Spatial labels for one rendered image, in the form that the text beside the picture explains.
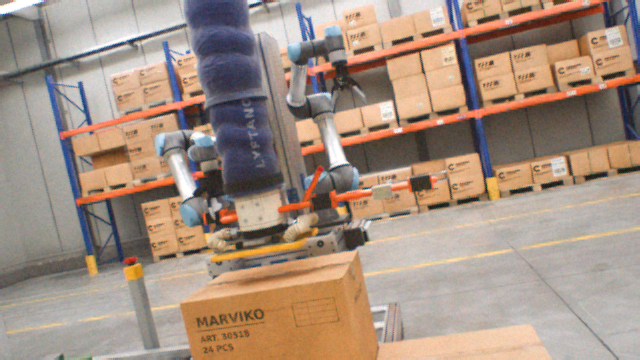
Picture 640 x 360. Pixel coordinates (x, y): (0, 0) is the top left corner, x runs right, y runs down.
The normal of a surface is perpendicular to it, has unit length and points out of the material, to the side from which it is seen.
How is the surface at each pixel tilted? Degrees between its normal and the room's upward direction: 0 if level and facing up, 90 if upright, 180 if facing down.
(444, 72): 86
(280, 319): 90
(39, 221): 90
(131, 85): 89
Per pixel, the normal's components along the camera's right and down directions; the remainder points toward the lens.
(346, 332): -0.20, 0.10
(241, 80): 0.49, 0.15
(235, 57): 0.41, -0.33
